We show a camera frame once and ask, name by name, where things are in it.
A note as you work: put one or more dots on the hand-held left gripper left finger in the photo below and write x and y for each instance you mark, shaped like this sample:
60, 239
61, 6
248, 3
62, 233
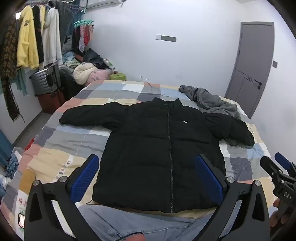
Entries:
84, 179

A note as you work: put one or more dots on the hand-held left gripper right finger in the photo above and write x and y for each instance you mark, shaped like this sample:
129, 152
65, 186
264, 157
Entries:
208, 180

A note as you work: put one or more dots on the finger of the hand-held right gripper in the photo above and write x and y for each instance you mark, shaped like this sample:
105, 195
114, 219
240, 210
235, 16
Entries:
271, 168
283, 162

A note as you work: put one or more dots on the black puffer jacket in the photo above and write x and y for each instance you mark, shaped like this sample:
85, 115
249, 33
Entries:
148, 143

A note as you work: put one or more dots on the light blue clothes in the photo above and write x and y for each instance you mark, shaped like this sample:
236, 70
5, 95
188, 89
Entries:
69, 58

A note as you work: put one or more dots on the red and pink hanging clothes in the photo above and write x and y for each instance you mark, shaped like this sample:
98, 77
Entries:
84, 37

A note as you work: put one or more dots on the green clothes hangers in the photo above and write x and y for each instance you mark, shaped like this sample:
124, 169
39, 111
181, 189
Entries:
83, 22

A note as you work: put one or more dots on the person's right hand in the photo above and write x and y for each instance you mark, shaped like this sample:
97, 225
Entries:
274, 217

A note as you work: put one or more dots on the patchwork bed blanket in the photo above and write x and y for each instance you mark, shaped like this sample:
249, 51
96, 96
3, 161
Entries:
69, 139

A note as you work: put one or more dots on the person's blue jeans legs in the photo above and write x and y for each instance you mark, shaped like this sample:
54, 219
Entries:
129, 224

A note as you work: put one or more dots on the blue patterned bag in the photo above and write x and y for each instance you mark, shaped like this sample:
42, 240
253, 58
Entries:
13, 165

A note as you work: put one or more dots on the red suitcase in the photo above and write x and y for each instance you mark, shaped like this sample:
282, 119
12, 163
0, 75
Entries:
50, 102

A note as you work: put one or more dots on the blue cloth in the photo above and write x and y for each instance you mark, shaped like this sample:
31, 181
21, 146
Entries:
5, 148

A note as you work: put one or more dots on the black bag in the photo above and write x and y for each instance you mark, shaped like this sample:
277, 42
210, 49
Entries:
69, 83

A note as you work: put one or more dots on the pink cloth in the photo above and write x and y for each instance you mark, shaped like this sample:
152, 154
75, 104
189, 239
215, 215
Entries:
99, 75

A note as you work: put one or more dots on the grey door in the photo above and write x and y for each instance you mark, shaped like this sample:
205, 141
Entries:
251, 60

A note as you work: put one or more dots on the silver suitcase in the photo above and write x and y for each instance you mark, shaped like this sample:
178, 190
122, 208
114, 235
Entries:
44, 80

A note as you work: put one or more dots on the green round container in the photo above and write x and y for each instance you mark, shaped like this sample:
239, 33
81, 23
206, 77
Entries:
118, 76

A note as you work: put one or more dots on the teal cloth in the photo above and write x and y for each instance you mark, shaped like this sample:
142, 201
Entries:
22, 81

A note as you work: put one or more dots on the white charger plug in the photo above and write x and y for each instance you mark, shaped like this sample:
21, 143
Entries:
146, 80

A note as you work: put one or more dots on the white and green bottle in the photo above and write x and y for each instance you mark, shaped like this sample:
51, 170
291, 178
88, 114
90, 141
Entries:
108, 63

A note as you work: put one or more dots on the black coat on pile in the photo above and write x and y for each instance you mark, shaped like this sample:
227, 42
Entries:
93, 58

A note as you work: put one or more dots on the brown patterned coat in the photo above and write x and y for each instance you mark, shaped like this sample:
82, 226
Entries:
9, 60

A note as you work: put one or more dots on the white hoodie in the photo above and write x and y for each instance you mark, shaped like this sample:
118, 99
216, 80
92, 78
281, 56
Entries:
52, 37

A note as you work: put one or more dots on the yellow fleece jacket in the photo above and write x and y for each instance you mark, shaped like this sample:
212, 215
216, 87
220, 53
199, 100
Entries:
26, 39

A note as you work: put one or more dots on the black hanging garment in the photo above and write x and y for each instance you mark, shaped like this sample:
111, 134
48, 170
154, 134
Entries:
38, 34

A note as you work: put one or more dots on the dark grey hanging garment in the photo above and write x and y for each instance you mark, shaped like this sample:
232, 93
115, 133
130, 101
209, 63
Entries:
66, 23

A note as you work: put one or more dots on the white air conditioner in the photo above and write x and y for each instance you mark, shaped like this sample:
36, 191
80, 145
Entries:
101, 3

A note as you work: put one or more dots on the grey and white wall panel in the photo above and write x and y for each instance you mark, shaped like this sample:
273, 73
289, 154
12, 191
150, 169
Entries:
167, 38

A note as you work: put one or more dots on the clothes rail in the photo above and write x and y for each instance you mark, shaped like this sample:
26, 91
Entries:
69, 2

